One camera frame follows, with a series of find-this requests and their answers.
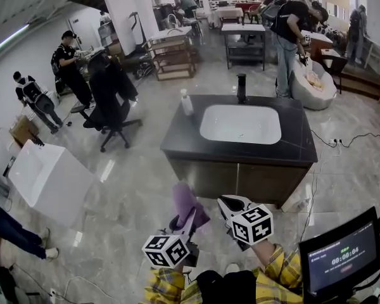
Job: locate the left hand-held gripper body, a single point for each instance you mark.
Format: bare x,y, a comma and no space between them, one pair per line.
164,252

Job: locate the purple cloth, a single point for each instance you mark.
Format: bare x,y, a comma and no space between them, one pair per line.
190,204

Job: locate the black jacket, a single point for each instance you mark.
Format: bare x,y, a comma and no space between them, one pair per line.
111,81

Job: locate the dark vanity cabinet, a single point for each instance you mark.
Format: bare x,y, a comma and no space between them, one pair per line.
240,160

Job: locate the wooden shelf rack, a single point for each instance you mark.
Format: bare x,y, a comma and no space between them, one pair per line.
172,55

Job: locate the white plastic bottle cap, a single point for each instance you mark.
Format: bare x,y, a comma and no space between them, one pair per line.
187,104

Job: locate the white power strip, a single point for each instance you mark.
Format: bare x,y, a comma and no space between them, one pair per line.
335,142

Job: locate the person's white shoe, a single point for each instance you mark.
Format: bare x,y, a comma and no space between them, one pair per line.
232,268

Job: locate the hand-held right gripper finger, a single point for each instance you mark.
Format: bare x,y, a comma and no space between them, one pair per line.
247,204
226,212

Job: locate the cardboard box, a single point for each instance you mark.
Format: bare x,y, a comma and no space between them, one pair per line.
23,130

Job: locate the grey beanbag chair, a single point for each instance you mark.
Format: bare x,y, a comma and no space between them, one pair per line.
316,90

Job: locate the white sink basin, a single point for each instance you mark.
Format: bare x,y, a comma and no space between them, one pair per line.
240,123

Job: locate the person's left forearm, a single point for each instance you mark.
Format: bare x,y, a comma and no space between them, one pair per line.
164,287

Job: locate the black side chair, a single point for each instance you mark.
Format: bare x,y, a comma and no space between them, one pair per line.
334,63

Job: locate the black office chair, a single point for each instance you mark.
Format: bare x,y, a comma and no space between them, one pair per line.
111,119

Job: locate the person's black top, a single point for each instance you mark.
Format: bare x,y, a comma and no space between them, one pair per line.
225,287

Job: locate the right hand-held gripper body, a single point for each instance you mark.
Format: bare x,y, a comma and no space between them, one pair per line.
251,225

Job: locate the person's right forearm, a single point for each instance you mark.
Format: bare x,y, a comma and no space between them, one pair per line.
282,271

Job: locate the black monitor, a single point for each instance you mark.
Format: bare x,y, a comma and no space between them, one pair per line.
342,258

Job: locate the black faucet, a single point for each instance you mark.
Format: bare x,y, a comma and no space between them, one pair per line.
241,89

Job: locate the white plastic bag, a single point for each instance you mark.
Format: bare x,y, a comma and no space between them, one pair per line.
296,204

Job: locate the dark metal table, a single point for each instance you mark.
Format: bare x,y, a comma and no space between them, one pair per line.
243,28

